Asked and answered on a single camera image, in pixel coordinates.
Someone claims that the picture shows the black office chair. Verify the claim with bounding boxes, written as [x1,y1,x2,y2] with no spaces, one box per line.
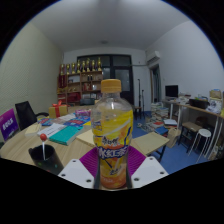
[14,100,49,131]

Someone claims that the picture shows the black computer monitor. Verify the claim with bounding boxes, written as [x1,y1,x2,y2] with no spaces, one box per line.
[164,84,179,99]

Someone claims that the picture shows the long wooden desk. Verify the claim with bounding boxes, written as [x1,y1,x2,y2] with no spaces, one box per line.
[163,98,224,158]

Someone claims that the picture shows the tan book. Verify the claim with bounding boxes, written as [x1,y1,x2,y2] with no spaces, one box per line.
[24,123,43,137]

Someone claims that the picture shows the red-ball stick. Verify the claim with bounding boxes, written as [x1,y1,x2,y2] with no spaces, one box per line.
[39,133,48,160]

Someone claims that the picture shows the wooden stool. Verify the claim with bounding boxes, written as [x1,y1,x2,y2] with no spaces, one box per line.
[178,121,203,149]

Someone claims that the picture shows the white wall air conditioner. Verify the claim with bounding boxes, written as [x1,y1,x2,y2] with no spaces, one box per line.
[145,50,162,66]

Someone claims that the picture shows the gift box with red ribbon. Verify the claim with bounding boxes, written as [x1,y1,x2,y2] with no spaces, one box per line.
[48,100,69,119]

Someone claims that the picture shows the white round stool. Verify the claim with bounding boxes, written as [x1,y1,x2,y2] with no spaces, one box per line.
[188,128,212,157]

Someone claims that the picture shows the white book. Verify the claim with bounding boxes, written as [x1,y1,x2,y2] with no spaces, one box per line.
[37,122,68,139]

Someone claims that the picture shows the yellow-label drink bottle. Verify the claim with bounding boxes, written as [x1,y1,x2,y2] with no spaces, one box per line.
[90,78,134,190]

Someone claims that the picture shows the wooden shelf unit with trophies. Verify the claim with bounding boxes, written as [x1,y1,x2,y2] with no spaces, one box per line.
[57,57,104,106]

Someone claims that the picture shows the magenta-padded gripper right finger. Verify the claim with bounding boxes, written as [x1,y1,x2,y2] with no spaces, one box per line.
[126,145,169,189]

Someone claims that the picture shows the pile of books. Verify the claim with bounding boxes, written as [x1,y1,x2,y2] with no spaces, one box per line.
[139,102,169,133]

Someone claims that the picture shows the purple sign board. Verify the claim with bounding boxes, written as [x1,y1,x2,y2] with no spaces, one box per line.
[0,108,20,142]

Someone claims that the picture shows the teal book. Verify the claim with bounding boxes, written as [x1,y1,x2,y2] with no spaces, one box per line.
[48,125,81,146]

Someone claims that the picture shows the small wooden table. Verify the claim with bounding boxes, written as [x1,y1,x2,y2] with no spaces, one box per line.
[132,131,170,163]

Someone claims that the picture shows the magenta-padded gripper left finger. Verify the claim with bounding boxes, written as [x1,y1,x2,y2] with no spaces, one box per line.
[58,147,101,189]

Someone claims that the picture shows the black mug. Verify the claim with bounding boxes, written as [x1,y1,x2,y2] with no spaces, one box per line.
[28,144,64,176]

